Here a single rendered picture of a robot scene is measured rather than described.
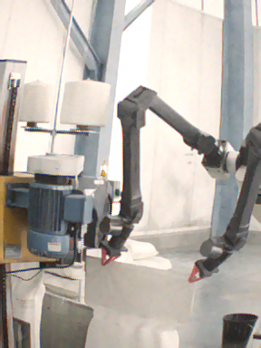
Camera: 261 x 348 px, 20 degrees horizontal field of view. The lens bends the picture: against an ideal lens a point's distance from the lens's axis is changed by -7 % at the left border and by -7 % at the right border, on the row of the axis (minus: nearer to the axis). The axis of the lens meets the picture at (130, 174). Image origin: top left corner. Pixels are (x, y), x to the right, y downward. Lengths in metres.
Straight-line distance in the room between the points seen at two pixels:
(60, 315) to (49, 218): 1.05
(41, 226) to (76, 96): 0.45
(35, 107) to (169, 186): 7.73
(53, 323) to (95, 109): 1.29
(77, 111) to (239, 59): 9.00
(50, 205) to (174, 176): 8.05
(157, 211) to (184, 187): 0.68
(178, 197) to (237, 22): 3.09
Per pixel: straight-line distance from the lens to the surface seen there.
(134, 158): 2.62
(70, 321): 3.40
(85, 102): 2.56
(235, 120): 11.43
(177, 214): 10.65
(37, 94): 2.75
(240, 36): 11.52
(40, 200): 2.47
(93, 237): 2.95
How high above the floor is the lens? 1.52
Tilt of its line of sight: 3 degrees down
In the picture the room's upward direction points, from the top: 5 degrees clockwise
